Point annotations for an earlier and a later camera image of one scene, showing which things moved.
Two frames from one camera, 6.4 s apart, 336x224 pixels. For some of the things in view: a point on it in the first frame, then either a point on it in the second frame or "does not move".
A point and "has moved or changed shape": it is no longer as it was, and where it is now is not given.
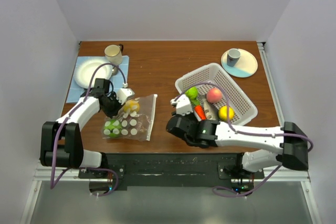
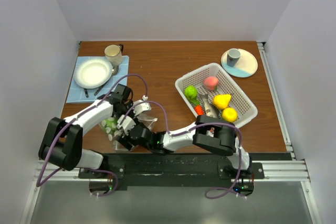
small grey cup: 233,55 does not move
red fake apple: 214,95 -> 211,83
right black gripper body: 191,116 -> 124,139
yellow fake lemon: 130,106 has moved or changed shape
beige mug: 113,53 does not move
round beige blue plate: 246,66 does not move
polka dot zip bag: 134,121 has moved or changed shape
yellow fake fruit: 222,113 -> 221,101
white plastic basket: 210,80 does not move
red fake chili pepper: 200,112 does not move
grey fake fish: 211,111 does not move
